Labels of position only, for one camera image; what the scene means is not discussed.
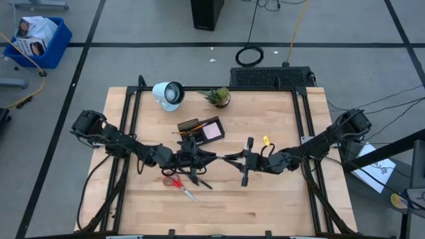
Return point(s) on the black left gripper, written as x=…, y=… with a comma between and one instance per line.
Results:
x=186, y=158

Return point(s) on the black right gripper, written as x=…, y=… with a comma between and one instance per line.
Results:
x=255, y=162

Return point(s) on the pink sticky note pad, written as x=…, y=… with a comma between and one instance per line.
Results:
x=212, y=130

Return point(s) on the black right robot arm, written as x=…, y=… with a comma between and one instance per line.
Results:
x=318, y=142

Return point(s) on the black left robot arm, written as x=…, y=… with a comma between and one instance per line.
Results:
x=126, y=144

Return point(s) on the black mesh desk organizer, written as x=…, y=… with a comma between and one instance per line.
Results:
x=184, y=125

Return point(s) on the potted green succulent plant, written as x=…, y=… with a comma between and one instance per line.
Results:
x=217, y=97

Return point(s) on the white desk spotlight lamp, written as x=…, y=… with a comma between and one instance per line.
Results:
x=162, y=94

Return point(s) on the black mesh computer case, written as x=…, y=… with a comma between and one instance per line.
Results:
x=269, y=77

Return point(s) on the white paper sheet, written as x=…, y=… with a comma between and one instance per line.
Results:
x=375, y=179

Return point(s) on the black computer tower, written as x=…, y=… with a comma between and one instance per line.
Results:
x=206, y=13

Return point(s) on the black metal beam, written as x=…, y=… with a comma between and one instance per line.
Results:
x=382, y=153

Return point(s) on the yellow round disc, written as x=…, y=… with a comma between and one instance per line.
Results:
x=396, y=202

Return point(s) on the blue plastic bin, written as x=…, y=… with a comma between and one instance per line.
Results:
x=56, y=49

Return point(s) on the white printed cardboard box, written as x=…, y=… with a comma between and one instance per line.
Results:
x=31, y=47

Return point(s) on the grey metal table foot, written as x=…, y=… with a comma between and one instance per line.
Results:
x=40, y=5
x=13, y=83

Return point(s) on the white printed bag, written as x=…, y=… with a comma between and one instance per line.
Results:
x=40, y=28

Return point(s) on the black stand post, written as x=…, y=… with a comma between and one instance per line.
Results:
x=416, y=166

